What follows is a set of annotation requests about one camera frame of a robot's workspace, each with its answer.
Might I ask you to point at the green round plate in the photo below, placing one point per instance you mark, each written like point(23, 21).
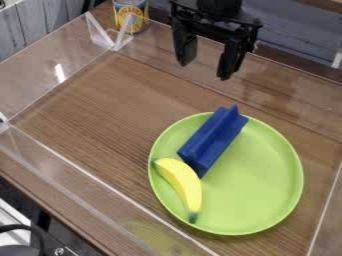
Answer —
point(251, 188)

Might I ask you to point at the blue plastic block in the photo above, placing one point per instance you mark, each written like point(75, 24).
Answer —
point(210, 140)

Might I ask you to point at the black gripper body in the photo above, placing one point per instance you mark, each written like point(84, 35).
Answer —
point(219, 19)

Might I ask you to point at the yellow toy banana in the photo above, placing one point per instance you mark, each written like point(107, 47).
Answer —
point(181, 176)

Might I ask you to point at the clear acrylic corner bracket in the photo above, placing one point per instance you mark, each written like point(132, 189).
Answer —
point(108, 38)

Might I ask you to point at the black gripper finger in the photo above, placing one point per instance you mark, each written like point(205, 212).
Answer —
point(231, 58)
point(185, 42)

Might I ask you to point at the yellow blue tin can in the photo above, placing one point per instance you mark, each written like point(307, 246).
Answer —
point(131, 12)

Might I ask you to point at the clear acrylic front wall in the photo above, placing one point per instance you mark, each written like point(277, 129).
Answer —
point(111, 221)

